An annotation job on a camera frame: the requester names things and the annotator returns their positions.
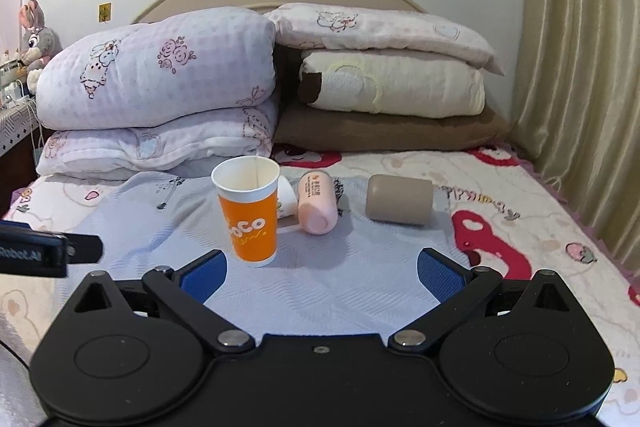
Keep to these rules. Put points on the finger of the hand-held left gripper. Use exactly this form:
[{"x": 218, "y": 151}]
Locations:
[{"x": 85, "y": 249}]

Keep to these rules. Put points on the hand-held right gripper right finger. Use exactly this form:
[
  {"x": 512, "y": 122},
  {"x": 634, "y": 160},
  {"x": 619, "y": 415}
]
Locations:
[{"x": 440, "y": 274}]

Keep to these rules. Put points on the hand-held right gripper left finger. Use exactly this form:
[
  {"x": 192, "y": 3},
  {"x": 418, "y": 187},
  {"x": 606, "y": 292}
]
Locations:
[{"x": 205, "y": 274}]

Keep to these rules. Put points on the taupe cup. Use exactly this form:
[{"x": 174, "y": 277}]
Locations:
[{"x": 397, "y": 200}]

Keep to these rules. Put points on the white paper cup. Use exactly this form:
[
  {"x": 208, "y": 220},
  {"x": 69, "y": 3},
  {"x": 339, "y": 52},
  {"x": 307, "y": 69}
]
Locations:
[{"x": 286, "y": 199}]

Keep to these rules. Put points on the orange paper cup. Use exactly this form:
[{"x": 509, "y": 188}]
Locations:
[{"x": 248, "y": 222}]

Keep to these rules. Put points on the light blue textured cloth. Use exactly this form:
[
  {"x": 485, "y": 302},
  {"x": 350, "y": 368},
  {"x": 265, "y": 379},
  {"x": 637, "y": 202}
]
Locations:
[{"x": 325, "y": 277}]

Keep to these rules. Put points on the pink floral folded quilt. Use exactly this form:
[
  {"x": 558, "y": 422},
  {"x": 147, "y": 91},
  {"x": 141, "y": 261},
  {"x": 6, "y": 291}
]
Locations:
[
  {"x": 160, "y": 67},
  {"x": 150, "y": 147}
]

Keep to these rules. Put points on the brown pillow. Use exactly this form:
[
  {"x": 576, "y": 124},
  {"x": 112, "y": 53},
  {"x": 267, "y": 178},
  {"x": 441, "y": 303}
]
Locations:
[{"x": 390, "y": 132}]

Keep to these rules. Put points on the cream folded blanket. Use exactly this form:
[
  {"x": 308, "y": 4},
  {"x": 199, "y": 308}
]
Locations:
[{"x": 415, "y": 84}]

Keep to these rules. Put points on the grey rabbit plush toy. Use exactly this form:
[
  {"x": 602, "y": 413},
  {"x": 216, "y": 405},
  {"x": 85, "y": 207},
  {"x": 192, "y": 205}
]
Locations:
[{"x": 37, "y": 42}]

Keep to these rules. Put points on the beige curtain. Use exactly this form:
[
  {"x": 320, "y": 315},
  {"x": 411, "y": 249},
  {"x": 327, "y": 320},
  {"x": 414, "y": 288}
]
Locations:
[{"x": 585, "y": 82}]

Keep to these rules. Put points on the pink printed pillow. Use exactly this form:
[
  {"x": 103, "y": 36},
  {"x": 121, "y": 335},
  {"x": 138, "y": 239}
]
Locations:
[{"x": 380, "y": 32}]

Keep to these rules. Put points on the yellow wall sticker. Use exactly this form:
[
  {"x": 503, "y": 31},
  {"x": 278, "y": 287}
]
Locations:
[{"x": 104, "y": 13}]

